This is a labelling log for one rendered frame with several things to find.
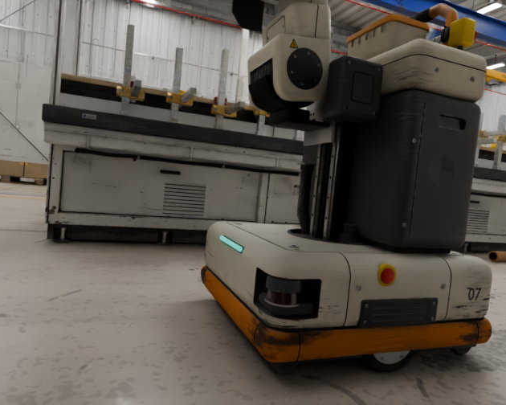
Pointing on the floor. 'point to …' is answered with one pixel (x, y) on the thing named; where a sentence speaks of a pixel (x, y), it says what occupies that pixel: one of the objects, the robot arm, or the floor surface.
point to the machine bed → (203, 186)
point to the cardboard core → (505, 256)
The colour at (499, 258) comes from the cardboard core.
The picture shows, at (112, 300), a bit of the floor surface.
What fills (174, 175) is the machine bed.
